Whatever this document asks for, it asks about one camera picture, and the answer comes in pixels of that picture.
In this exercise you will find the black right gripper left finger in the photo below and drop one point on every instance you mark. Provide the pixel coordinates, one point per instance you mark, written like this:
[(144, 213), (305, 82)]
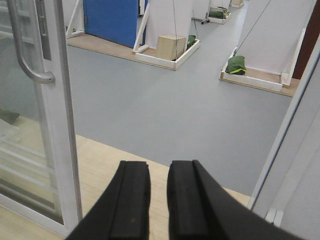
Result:
[(122, 211)]

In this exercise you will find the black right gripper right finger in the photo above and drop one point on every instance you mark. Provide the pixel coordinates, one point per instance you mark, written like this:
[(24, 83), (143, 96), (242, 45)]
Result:
[(200, 209)]

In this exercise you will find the white framed sliding glass door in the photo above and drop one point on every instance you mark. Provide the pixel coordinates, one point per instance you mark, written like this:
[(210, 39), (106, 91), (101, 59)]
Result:
[(40, 184)]

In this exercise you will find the blue door panel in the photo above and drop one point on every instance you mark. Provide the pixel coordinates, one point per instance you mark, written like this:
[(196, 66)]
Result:
[(113, 20)]

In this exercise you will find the green sandbag on far tray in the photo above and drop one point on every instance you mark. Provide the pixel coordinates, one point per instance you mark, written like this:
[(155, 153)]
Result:
[(236, 65)]

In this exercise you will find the white edged far wooden tray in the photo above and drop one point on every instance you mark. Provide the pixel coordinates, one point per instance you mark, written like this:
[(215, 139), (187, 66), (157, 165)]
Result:
[(283, 84)]

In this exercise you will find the far light wooden box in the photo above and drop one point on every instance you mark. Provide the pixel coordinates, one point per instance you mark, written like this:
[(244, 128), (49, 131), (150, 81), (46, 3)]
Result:
[(170, 47)]

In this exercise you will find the white door jamb frame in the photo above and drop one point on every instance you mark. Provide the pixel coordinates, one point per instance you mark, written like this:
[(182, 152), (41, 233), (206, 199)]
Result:
[(287, 130)]

